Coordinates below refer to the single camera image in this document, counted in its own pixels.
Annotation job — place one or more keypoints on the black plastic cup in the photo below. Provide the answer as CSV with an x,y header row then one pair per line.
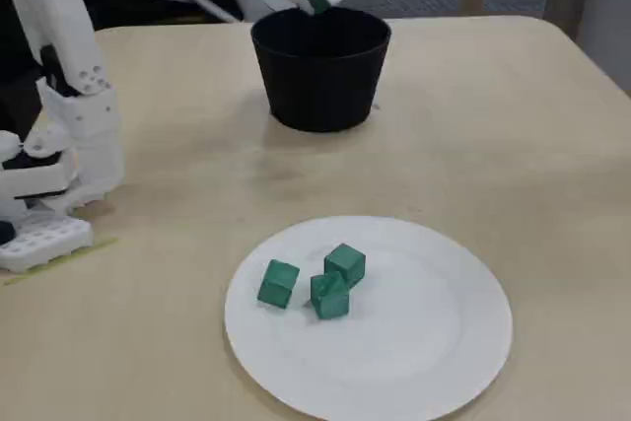
x,y
320,91

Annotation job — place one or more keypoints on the white round plate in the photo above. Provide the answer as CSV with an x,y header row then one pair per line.
x,y
434,342

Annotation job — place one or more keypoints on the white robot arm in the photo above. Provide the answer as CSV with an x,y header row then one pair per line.
x,y
49,7

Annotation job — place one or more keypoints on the yellow-green tape strip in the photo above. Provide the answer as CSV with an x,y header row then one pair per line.
x,y
106,242

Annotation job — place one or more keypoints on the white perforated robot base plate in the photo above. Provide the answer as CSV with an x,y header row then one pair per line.
x,y
49,241

